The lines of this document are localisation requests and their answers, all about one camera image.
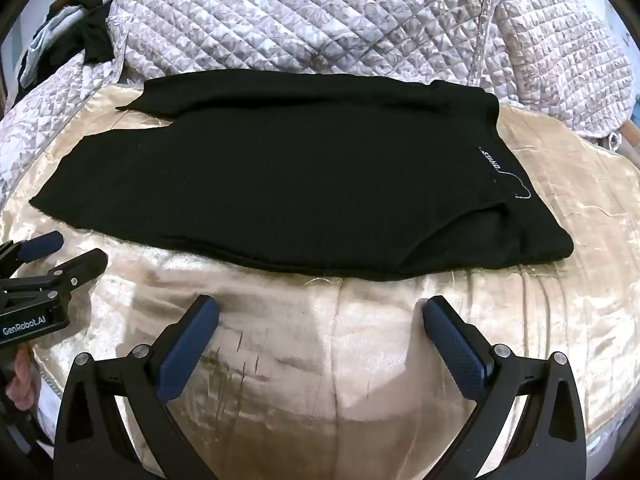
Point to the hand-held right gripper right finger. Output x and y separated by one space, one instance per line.
452 345

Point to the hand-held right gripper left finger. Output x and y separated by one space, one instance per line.
192 345

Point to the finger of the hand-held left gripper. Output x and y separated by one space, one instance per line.
85 265
42 246

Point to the black pants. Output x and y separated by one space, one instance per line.
300 170

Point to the person's left hand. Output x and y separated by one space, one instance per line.
24 380

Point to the golden satin bed cover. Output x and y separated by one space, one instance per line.
350 360

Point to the light blue cloth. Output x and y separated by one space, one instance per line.
45 45

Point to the dark cloth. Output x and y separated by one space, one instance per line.
97 30

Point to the quilted floral blanket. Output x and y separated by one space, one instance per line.
300 20

